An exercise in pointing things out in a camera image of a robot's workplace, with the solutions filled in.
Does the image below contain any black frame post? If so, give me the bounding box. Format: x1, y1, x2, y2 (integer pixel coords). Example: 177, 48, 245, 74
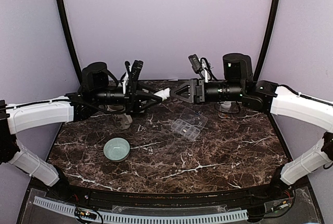
56, 0, 82, 83
253, 0, 279, 81

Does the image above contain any black front rail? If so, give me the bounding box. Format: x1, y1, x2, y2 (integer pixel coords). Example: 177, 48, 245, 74
31, 176, 310, 210

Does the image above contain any clear plastic pill organizer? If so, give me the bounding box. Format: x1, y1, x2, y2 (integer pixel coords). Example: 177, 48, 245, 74
171, 108, 208, 141

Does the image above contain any left black frame post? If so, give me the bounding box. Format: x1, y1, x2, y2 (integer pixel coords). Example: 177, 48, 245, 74
56, 0, 82, 83

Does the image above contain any white pill bottle orange label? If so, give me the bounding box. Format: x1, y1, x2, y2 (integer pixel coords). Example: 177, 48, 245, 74
218, 101, 232, 118

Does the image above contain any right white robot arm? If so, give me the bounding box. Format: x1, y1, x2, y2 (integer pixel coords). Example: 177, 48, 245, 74
170, 79, 332, 200

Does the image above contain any right black frame post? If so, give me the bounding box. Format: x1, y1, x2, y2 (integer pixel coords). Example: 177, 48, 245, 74
253, 0, 279, 81

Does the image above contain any small white vial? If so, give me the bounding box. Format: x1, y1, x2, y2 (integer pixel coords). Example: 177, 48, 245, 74
154, 87, 170, 101

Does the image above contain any white ceramic mug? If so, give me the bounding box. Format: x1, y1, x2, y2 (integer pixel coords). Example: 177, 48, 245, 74
107, 105, 133, 130

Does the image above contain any white slotted cable duct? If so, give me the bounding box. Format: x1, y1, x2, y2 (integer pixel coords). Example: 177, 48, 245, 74
33, 196, 249, 223

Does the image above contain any celadon bowl front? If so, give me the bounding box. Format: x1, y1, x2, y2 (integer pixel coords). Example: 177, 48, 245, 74
103, 137, 131, 162

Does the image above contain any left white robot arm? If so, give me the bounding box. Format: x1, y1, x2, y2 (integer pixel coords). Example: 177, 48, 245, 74
1, 87, 170, 201

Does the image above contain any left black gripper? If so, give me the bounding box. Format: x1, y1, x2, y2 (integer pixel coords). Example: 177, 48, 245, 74
93, 81, 163, 115

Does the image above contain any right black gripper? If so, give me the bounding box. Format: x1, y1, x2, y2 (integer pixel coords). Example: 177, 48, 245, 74
170, 77, 245, 105

